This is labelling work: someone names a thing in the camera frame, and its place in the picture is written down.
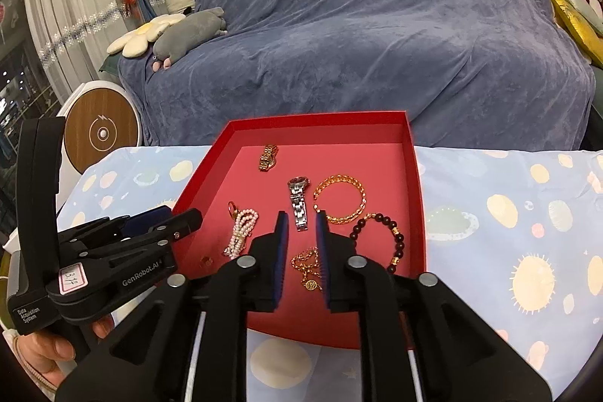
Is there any thin gold chain necklace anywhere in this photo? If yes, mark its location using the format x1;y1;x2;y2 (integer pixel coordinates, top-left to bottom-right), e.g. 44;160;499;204
289;246;324;293

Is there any gold hoop earring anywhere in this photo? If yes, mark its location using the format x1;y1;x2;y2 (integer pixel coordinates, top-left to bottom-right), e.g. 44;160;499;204
199;256;213;269

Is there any white pearl bracelet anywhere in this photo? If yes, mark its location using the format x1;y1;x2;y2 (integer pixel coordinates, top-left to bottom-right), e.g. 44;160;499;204
222;208;261;260

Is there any dark bead bracelet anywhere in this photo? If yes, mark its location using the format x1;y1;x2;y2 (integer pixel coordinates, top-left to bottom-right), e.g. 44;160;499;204
347;212;407;276

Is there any red jewelry box tray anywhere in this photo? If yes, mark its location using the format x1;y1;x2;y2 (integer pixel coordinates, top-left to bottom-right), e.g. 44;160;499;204
174;111;426;349

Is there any left hand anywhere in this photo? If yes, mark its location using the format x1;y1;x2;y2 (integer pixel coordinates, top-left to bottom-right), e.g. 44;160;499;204
12;330;76;391

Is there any silver wristwatch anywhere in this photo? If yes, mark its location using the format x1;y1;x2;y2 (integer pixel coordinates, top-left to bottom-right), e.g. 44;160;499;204
287;176;310;232

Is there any round wooden white device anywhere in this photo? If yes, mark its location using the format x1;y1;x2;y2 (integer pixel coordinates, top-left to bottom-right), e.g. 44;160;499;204
56;81;142;206

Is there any blue planet print tablecloth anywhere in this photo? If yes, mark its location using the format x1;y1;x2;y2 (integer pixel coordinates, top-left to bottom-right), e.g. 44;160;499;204
58;146;602;401

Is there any white flower plush cushion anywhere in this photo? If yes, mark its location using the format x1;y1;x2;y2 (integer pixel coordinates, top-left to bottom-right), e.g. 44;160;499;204
106;13;185;58

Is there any grey plush toy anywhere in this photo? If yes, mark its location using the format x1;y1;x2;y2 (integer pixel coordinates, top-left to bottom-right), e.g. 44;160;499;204
152;7;227;71

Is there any blue sofa cover blanket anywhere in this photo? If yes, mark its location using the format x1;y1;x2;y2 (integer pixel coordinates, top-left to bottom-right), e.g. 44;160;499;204
118;0;596;151

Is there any yellow pillow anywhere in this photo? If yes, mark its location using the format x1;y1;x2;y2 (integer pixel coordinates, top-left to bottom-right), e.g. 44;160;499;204
551;0;603;68

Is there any gold chain bracelet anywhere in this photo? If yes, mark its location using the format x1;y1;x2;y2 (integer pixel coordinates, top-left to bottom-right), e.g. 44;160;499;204
312;173;368;226

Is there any gold link bracelet piece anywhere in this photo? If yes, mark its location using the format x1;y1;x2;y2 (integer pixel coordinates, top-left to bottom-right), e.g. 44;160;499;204
257;143;280;173

